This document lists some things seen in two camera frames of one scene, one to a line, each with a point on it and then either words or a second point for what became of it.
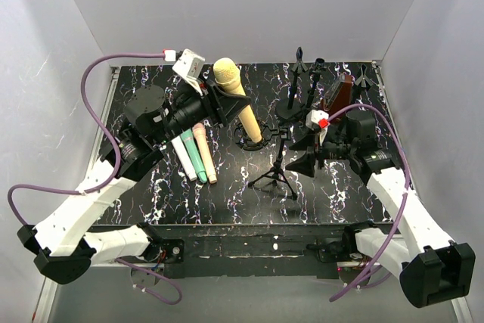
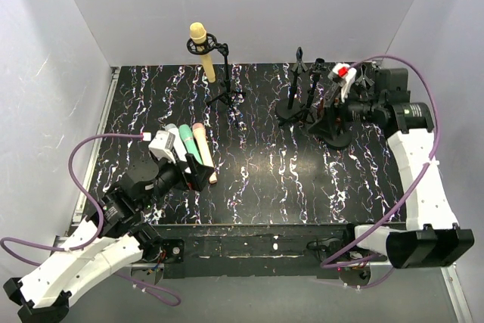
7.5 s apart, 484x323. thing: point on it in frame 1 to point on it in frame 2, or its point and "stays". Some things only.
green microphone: x=194 y=155 stays
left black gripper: x=213 y=104 to x=187 y=173
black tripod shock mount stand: x=265 y=133 to x=207 y=47
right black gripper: x=314 y=153 to x=341 y=110
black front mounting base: x=252 y=250 stays
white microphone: x=179 y=146 stays
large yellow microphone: x=227 y=76 to x=198 y=35
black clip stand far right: x=364 y=78 stays
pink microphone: x=200 y=132 stays
